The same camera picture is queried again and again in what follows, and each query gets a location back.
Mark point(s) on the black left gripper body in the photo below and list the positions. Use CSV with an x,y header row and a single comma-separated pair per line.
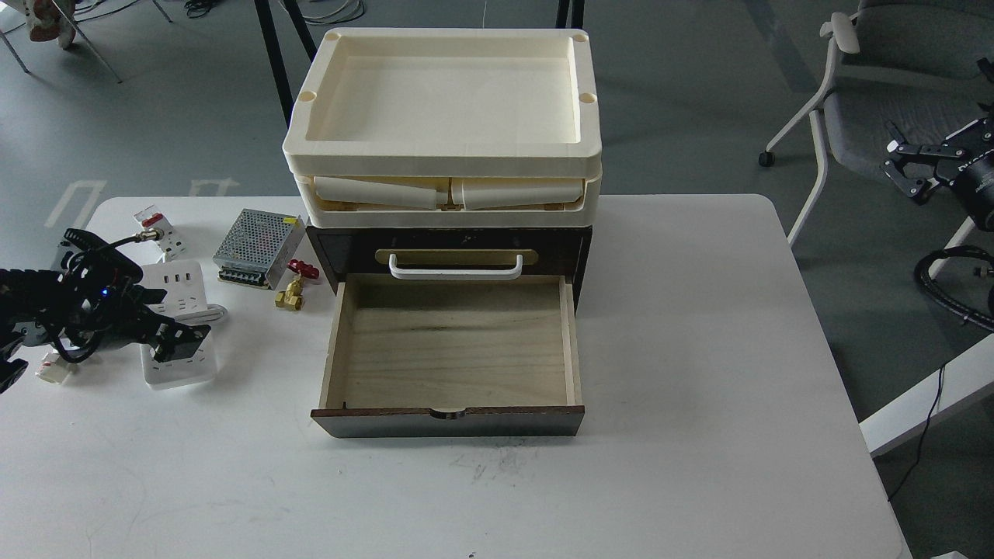
x,y
111,310

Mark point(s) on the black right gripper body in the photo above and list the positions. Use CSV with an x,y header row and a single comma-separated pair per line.
x,y
971,178

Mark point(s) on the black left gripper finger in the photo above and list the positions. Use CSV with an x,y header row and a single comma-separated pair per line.
x,y
175,341

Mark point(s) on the white power strip with cable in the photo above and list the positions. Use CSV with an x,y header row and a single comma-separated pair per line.
x,y
185,301

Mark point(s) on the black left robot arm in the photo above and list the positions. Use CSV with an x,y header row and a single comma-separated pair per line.
x,y
37,306

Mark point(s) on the white red circuit breaker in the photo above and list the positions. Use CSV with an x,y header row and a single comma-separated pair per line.
x,y
162,232

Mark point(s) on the white metal pipe fitting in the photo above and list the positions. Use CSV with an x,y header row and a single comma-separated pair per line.
x,y
54,369

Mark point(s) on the grey office chair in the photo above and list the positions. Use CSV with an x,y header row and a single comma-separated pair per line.
x,y
848,116

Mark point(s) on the metal mesh power supply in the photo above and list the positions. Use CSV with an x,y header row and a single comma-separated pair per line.
x,y
258,247

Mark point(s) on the white side table edge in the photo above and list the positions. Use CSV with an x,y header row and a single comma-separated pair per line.
x,y
963,381

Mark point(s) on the open wooden drawer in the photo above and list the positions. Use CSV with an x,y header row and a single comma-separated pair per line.
x,y
452,359

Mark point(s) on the cream plastic stacked tray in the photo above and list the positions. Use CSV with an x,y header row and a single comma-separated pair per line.
x,y
448,128

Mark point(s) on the brass valve red handle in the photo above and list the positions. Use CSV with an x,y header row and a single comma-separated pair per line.
x,y
291,298

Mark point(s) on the white drawer handle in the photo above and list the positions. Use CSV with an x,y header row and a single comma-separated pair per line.
x,y
472,275

